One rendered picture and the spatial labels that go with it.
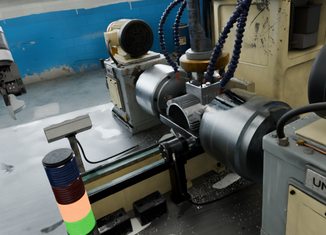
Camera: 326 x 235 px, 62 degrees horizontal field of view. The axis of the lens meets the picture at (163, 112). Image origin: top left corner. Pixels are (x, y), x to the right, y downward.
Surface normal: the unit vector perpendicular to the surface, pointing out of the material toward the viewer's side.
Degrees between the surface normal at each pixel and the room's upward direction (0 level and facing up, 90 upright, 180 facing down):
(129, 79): 90
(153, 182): 90
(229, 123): 51
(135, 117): 90
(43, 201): 0
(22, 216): 0
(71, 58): 90
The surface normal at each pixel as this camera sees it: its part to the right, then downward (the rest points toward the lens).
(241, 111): -0.57, -0.61
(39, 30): 0.32, 0.35
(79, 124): 0.33, -0.25
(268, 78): -0.86, 0.31
